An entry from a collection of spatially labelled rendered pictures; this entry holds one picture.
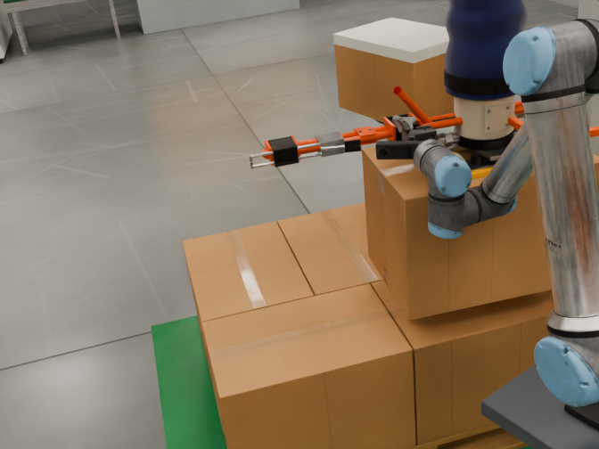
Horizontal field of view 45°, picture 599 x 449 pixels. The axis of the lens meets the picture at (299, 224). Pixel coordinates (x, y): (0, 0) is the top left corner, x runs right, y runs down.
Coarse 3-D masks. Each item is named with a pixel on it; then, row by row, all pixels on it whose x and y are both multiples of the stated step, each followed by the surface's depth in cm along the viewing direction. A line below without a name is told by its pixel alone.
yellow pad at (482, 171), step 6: (474, 156) 203; (468, 162) 206; (474, 162) 204; (480, 162) 205; (486, 162) 205; (492, 162) 204; (474, 168) 202; (480, 168) 202; (486, 168) 202; (474, 174) 201; (480, 174) 201; (486, 174) 201
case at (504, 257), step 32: (384, 160) 219; (384, 192) 212; (416, 192) 197; (384, 224) 219; (416, 224) 199; (480, 224) 203; (512, 224) 206; (384, 256) 226; (416, 256) 203; (448, 256) 206; (480, 256) 208; (512, 256) 211; (544, 256) 213; (416, 288) 208; (448, 288) 211; (480, 288) 213; (512, 288) 216; (544, 288) 219
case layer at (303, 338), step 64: (192, 256) 282; (256, 256) 277; (320, 256) 272; (256, 320) 240; (320, 320) 236; (384, 320) 232; (448, 320) 229; (512, 320) 226; (256, 384) 212; (320, 384) 215; (384, 384) 222; (448, 384) 228; (256, 448) 220; (320, 448) 227; (384, 448) 234
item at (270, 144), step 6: (282, 138) 202; (288, 138) 201; (294, 138) 201; (270, 144) 198; (276, 144) 198; (282, 144) 197; (288, 144) 197; (294, 144) 197; (270, 150) 196; (270, 156) 197
